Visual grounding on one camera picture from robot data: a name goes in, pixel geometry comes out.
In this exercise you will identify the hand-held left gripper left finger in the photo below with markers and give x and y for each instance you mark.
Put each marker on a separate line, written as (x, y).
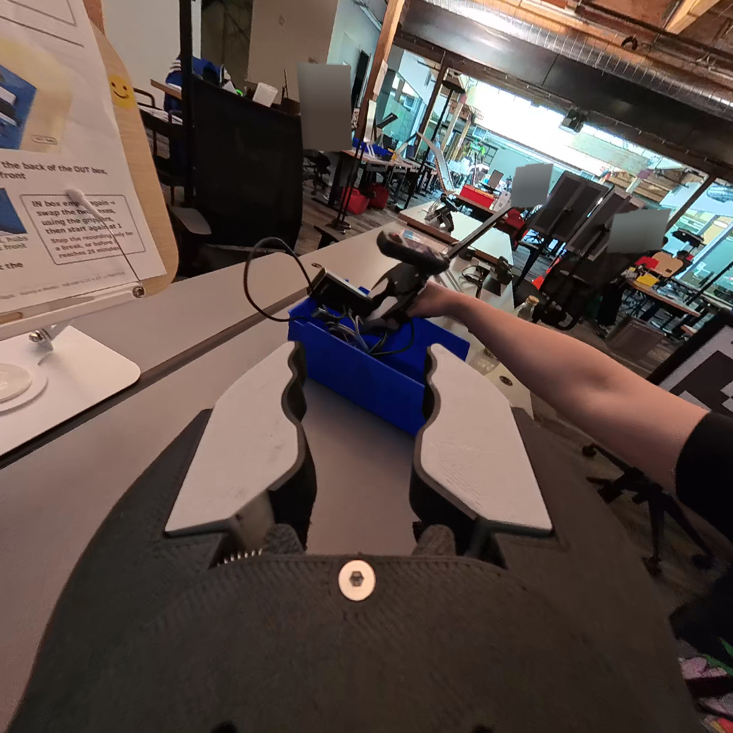
(246, 452)

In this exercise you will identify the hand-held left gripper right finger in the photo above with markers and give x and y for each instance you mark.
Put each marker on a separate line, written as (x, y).
(481, 452)

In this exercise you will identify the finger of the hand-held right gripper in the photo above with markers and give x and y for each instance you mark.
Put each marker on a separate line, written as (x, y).
(381, 309)

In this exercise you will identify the black usb hub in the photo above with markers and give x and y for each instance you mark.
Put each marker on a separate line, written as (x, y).
(338, 292)

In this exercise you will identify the blue plastic bin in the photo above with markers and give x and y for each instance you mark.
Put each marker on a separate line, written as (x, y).
(366, 383)

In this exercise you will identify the person's right forearm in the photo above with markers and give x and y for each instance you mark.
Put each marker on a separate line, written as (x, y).
(572, 372)

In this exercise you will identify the person's right hand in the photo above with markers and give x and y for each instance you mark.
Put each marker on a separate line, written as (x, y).
(444, 302)

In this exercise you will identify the plastic drink bottle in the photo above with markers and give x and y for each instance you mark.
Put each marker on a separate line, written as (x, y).
(528, 309)

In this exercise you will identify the white stand base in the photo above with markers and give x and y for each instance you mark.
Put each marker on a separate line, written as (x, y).
(86, 372)

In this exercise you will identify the black tripod stand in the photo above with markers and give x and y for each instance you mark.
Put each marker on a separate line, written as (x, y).
(658, 504)

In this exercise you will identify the black shirt sleeve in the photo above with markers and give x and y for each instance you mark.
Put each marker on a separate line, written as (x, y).
(710, 475)

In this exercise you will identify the wooden backing board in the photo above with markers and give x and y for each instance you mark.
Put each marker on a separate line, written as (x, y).
(152, 229)

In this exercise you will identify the black white marker board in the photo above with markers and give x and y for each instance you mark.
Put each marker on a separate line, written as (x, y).
(710, 372)

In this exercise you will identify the black patterned clothing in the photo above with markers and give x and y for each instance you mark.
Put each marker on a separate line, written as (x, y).
(710, 676)

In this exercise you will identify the yellow smiley sticker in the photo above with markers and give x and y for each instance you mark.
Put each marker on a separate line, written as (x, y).
(121, 90)

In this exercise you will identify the printed instruction sheet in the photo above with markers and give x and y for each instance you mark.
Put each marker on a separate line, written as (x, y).
(68, 172)

